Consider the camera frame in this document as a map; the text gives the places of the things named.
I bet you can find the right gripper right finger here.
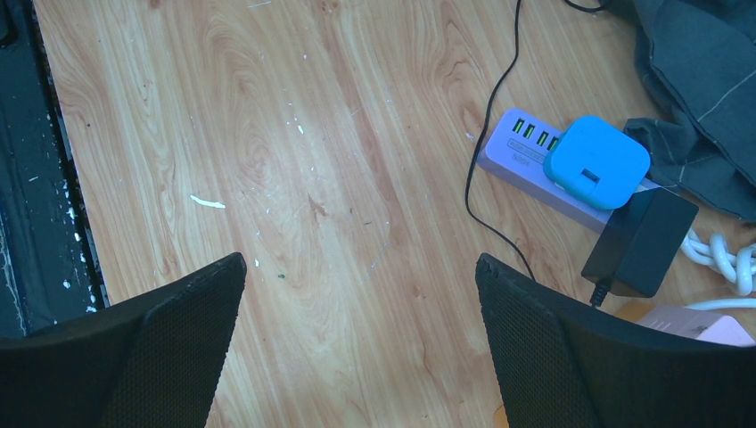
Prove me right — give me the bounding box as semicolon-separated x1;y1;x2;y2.
475;253;755;427

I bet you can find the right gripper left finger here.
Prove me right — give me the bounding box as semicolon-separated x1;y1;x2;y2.
1;252;247;427

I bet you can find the pink cube socket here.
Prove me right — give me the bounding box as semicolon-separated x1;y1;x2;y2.
637;306;755;347

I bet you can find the blue square plug adapter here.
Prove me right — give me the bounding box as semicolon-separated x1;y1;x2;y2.
543;116;651;210

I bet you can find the orange power strip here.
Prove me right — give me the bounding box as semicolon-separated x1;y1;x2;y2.
614;300;656;324

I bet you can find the black power adapter brick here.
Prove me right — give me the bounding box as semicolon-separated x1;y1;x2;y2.
581;187;699;308

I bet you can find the purple USB power strip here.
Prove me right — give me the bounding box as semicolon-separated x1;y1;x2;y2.
478;108;611;233

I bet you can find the dark grey checked cloth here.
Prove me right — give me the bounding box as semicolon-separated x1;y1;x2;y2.
606;0;755;222

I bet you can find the thin black adapter cable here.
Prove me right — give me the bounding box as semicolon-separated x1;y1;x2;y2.
464;0;612;309

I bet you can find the black mounting base rail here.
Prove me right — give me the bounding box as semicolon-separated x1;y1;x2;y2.
1;1;110;338

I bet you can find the white coiled cord back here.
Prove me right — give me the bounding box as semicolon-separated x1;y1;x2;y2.
680;228;756;312

